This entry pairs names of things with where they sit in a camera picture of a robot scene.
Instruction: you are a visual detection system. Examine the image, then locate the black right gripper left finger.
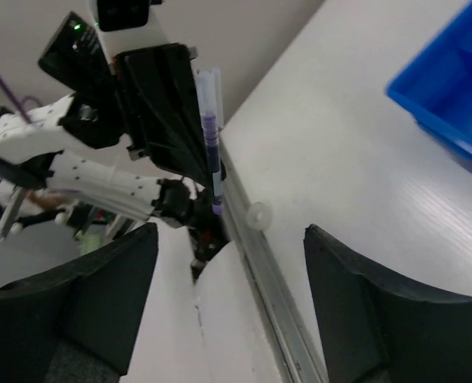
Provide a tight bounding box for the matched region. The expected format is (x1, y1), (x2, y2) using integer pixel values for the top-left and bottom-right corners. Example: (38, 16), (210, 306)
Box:
(0, 223), (158, 382)

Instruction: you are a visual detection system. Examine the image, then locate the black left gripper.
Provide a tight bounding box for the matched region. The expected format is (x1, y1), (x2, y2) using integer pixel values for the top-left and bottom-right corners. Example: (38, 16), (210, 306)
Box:
(114, 43), (212, 188)

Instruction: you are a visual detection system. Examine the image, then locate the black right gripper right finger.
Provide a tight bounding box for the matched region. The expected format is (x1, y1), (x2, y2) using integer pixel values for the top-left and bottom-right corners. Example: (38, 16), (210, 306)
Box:
(303, 225), (472, 382)

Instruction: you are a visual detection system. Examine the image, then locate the dark blue gel pen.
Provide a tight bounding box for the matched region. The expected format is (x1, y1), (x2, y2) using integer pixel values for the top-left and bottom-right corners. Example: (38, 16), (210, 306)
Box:
(195, 68), (224, 215)

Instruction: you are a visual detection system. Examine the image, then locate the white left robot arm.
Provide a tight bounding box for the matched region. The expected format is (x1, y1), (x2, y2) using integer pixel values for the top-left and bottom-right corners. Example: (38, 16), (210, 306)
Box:
(0, 1), (224, 230)

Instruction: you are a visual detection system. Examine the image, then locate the clear tape roll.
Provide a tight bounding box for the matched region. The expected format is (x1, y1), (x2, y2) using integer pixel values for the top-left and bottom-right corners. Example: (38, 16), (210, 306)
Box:
(245, 201), (272, 231)

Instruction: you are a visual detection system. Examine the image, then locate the white front cover board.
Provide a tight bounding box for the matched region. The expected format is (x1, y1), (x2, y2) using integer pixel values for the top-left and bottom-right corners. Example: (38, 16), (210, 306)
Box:
(122, 223), (289, 382)

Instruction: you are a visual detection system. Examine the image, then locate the blue compartment storage bin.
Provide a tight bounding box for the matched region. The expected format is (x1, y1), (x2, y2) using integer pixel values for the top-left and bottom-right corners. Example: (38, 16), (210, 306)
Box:
(386, 1), (472, 159)

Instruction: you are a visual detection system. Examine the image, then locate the aluminium table frame rail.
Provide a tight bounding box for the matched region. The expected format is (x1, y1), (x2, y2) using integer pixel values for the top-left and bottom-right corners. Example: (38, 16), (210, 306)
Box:
(220, 143), (329, 382)

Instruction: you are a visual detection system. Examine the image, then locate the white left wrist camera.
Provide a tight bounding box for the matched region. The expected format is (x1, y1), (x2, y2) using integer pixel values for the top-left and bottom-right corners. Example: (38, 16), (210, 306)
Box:
(86, 0), (169, 57)

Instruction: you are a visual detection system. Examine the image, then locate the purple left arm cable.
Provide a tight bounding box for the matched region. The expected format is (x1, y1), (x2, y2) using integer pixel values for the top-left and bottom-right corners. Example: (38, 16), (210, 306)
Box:
(0, 39), (41, 124)

